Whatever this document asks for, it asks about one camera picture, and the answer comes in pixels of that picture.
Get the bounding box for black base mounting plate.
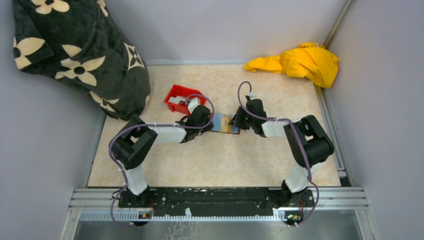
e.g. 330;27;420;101
118;187;315;217

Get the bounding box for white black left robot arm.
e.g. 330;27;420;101
108;94;215;207

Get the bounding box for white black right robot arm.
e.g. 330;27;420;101
229;95;335;206

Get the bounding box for red plastic bin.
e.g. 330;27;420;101
163;84;206;116

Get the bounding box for brown leather card holder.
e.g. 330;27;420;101
210;113;241;135

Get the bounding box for white slotted cable duct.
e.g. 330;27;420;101
79;208;287;223

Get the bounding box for black floral plush blanket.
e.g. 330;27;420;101
11;0;151;121

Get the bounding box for yellow credit card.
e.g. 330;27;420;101
220;116;233;133

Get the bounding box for grey cards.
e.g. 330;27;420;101
168;95;189;106

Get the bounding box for aluminium frame rail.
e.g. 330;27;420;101
69;187;369;210

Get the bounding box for yellow crumpled cloth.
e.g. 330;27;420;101
244;42;340;89

